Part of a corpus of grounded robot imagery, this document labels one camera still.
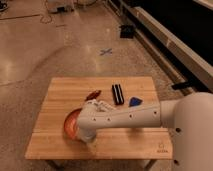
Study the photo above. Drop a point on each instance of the blue cloth piece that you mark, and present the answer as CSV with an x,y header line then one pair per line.
x,y
135,101

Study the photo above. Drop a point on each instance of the white plastic bottle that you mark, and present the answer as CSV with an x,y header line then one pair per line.
x,y
103,106

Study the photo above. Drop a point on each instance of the grey equipment base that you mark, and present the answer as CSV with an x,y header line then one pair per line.
x,y
56,6

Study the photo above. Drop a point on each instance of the wooden folding table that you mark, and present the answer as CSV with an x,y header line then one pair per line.
x,y
65,94

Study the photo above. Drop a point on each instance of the small red bottle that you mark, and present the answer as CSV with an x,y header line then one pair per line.
x,y
93,95

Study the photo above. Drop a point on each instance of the black box on floor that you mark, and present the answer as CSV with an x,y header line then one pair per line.
x,y
127,31

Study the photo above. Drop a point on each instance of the black striped case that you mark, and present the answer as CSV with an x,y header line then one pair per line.
x,y
117,94

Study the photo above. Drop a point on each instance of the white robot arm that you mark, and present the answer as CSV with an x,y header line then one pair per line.
x,y
191,117

